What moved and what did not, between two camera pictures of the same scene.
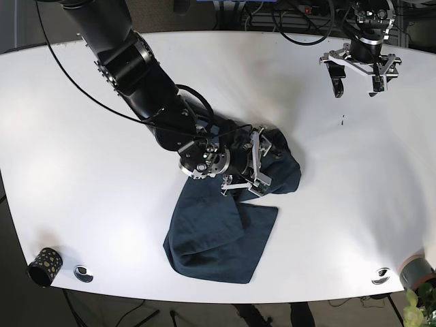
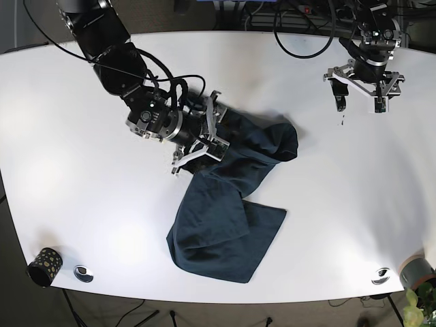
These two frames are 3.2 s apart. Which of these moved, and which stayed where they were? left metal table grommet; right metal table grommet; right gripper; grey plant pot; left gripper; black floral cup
Moved: left gripper; right gripper
Stayed: grey plant pot; black floral cup; left metal table grommet; right metal table grommet
